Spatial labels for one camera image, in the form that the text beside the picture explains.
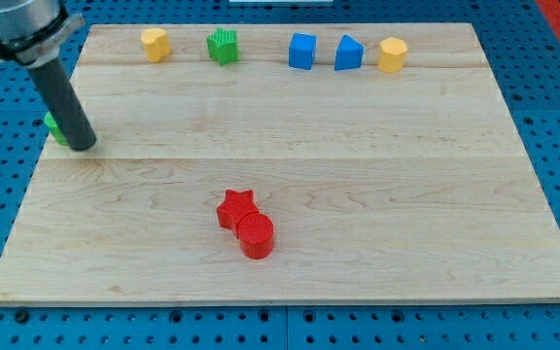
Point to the green circle block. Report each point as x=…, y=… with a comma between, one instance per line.
x=54, y=130

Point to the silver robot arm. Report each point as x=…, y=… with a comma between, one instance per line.
x=32, y=31

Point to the red circle block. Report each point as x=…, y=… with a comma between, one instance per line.
x=256, y=236

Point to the yellow heart block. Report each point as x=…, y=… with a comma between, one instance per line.
x=155, y=43

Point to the light wooden board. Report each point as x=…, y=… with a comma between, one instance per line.
x=384, y=189

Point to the red star block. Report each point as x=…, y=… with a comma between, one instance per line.
x=235, y=207

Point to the blue cube block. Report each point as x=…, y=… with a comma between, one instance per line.
x=302, y=51

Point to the blue triangle block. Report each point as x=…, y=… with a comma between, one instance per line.
x=349, y=54

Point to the green star block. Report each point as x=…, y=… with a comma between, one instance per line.
x=222, y=46

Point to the yellow hexagon block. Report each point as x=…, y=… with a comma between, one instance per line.
x=392, y=55

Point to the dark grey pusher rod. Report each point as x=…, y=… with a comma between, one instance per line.
x=53, y=84

